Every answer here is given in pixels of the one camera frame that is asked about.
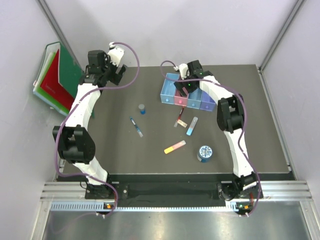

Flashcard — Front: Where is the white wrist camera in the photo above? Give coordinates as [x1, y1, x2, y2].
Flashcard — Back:
[173, 63, 189, 80]
[107, 42, 125, 67]

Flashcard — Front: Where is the light blue drawer bin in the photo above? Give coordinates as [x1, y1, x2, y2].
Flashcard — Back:
[160, 73, 180, 105]

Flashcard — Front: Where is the red pen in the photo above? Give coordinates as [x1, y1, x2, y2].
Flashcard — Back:
[174, 106, 185, 128]

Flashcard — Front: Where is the small beige eraser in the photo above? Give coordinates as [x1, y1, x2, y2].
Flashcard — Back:
[177, 119, 188, 128]

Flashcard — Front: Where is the pink drawer bin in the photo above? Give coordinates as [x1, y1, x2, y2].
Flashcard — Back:
[174, 87, 189, 107]

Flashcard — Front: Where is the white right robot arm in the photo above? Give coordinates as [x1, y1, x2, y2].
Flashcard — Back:
[173, 60, 258, 201]

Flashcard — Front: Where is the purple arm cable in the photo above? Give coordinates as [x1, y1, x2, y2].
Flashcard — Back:
[160, 60, 262, 216]
[54, 41, 140, 217]

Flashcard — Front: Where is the grey blue glue bottle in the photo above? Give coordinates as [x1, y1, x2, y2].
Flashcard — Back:
[138, 104, 146, 115]

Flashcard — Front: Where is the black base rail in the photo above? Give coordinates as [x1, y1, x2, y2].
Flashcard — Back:
[84, 172, 263, 207]

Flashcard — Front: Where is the green folder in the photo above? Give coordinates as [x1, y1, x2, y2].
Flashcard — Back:
[58, 42, 83, 113]

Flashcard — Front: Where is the blue pen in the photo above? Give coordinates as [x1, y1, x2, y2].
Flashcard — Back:
[130, 117, 144, 138]

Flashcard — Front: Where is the round blue tape tin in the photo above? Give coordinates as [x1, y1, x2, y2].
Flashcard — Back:
[197, 145, 213, 163]

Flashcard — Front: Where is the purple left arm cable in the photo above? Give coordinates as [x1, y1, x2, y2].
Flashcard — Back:
[54, 41, 140, 217]

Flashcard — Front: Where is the orange pink highlighter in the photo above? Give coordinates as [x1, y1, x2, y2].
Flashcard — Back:
[164, 140, 186, 154]

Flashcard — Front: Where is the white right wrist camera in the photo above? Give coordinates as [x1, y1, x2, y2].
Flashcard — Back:
[173, 63, 189, 80]

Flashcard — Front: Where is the red folder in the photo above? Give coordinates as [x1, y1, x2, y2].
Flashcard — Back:
[40, 49, 74, 116]

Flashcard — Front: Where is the purple drawer bin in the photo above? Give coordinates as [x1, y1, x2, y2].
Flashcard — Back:
[199, 91, 216, 112]

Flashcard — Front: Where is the slotted cable duct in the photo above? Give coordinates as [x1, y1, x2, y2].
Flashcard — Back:
[50, 201, 240, 212]

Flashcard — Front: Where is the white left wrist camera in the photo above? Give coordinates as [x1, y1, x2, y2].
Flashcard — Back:
[107, 42, 125, 67]

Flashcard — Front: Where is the blue white highlighter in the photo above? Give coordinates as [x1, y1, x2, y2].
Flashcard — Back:
[186, 116, 198, 136]

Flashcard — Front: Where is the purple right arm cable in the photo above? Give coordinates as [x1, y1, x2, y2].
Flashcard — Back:
[160, 60, 262, 216]

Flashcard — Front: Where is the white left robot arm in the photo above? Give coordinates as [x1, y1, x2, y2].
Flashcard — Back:
[52, 46, 126, 199]

